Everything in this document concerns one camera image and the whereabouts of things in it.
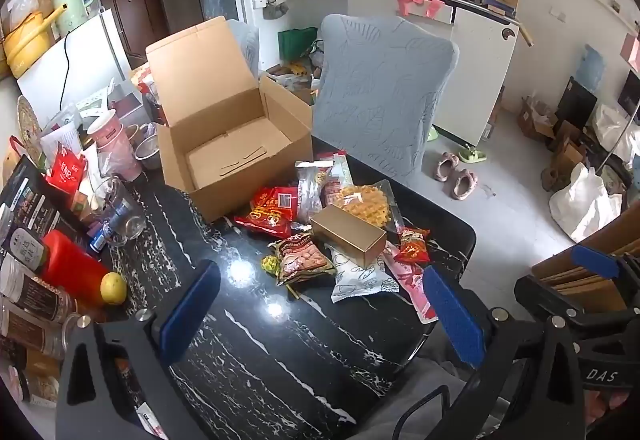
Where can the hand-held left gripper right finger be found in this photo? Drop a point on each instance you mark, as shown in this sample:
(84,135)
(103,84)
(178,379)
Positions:
(452,315)

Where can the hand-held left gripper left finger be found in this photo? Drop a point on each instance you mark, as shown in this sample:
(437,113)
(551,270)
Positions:
(187,305)

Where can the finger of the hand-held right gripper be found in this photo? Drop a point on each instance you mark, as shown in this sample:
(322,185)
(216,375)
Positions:
(595,261)
(535,295)

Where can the pink snack packet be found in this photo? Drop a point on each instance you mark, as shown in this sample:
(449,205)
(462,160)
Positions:
(412,287)

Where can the small red snack packet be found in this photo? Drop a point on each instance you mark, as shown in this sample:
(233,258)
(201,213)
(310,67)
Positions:
(412,245)

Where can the yellow green lollipop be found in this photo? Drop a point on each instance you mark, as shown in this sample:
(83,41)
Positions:
(270,266)

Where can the white printed snack packet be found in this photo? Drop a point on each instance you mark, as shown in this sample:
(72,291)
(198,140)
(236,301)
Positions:
(357,280)

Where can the large red snack packet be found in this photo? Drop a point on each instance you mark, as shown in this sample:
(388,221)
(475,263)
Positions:
(267,215)

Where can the brown peanut packet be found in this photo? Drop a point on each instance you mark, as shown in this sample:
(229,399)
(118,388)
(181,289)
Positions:
(300,257)

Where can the gold box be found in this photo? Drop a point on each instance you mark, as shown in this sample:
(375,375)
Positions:
(350,232)

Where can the clear waffle packet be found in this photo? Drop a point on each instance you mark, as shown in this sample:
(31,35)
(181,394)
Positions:
(365,205)

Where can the silver snack packet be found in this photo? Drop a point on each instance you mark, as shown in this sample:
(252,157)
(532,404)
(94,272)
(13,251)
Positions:
(310,190)

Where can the long red white snack packet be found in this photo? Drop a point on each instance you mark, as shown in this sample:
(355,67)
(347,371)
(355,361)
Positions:
(341,169)

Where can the large cardboard box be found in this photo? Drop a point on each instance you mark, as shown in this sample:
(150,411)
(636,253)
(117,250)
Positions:
(225,84)

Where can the person's right hand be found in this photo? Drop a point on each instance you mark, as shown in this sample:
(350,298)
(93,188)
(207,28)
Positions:
(607,407)

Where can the white plastic bag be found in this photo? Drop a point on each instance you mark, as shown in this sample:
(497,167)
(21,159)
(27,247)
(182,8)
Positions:
(617,129)
(585,205)

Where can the lemon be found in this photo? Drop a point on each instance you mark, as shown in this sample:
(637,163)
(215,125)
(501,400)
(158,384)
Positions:
(113,289)

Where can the clear glass jar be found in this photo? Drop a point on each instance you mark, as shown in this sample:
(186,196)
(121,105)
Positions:
(125,220)

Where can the brown paper bag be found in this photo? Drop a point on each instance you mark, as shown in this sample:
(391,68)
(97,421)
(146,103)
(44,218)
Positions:
(567,157)

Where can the small blue tube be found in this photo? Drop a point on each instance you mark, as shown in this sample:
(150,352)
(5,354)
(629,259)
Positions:
(102,232)

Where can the red box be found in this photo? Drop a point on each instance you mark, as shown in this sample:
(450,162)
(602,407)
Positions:
(70,265)

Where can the pink fuzzy slipper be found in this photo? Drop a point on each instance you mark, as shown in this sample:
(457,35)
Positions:
(446,166)
(465,184)

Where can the cluttered brown cardboard box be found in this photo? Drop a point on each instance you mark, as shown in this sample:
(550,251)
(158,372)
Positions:
(535,119)

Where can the green slipper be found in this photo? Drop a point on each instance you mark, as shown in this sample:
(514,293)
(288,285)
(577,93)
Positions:
(432,133)
(472,154)

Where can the metal bowl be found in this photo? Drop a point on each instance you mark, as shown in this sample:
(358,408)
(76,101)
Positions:
(147,152)

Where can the black flat panel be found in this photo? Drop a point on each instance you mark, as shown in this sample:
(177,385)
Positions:
(577,102)

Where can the pink paper cup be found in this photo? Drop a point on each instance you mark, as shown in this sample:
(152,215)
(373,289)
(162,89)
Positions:
(112,139)

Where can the red paper bag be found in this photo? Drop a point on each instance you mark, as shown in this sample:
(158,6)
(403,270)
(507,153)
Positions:
(65,169)

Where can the blue paper sheet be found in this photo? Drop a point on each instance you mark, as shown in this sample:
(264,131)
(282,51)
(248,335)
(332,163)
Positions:
(593,67)

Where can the black printed carton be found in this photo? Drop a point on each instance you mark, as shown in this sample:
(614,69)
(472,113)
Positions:
(25,200)

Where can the maroon box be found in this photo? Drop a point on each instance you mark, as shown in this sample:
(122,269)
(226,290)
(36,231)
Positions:
(127,107)

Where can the white printed paper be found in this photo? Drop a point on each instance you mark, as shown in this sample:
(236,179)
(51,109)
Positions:
(62,139)

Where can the red gift bag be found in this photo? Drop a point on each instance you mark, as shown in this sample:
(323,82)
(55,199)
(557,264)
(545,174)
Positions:
(147,94)

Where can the white cabinet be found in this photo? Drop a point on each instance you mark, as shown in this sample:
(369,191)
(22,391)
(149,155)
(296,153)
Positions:
(480,69)

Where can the grey covered chair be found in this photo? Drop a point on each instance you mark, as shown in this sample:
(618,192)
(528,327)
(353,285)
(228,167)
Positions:
(380,89)

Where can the woven round mat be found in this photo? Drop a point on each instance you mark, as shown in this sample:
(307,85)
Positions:
(29,124)

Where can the thin wooden stick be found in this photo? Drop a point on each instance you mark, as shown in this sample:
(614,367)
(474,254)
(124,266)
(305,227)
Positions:
(607,2)

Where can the white fridge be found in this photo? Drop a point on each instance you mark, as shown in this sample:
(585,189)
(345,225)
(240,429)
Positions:
(85,54)

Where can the green bag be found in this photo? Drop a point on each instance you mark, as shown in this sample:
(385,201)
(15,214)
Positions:
(297,44)

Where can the brown door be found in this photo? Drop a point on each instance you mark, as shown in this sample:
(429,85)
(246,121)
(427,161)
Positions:
(135,4)

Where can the pink cloth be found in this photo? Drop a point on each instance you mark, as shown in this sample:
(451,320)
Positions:
(425,4)

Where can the yellow pot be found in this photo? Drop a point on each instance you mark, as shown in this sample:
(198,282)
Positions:
(25,39)

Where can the green kettle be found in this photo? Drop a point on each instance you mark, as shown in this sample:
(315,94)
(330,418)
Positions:
(72,4)

